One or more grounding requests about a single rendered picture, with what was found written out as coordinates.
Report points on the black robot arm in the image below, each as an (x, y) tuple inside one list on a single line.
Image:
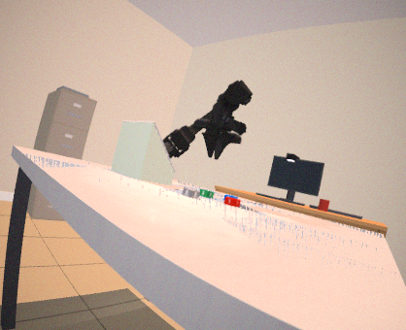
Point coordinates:
[(236, 94)]

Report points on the red block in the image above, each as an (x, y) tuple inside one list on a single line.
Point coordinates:
[(232, 201)]

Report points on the green block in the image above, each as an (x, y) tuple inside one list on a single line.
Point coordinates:
[(206, 193)]

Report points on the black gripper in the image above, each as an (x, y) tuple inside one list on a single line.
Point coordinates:
[(217, 137)]

